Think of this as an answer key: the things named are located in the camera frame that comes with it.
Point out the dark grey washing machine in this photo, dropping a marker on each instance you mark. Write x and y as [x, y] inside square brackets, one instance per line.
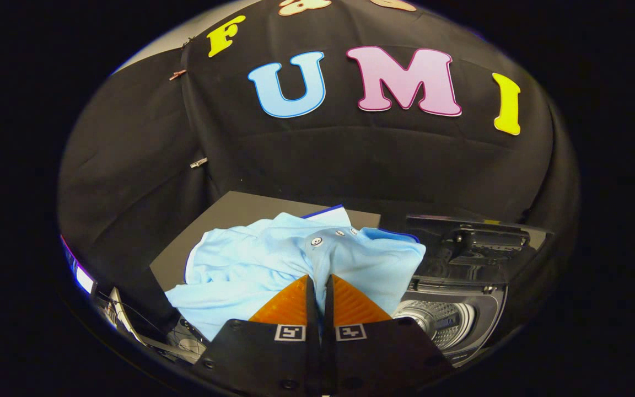
[483, 325]

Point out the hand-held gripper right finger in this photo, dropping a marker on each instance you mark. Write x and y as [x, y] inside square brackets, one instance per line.
[328, 309]

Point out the light blue polo shirt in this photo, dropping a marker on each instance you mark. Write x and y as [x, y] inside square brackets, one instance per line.
[251, 270]

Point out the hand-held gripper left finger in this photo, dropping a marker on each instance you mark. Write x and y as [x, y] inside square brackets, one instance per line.
[312, 309]

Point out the pink clothespin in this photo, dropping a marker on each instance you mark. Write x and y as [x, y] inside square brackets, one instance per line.
[177, 74]

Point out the silver clip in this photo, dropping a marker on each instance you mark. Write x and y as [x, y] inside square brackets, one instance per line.
[198, 162]

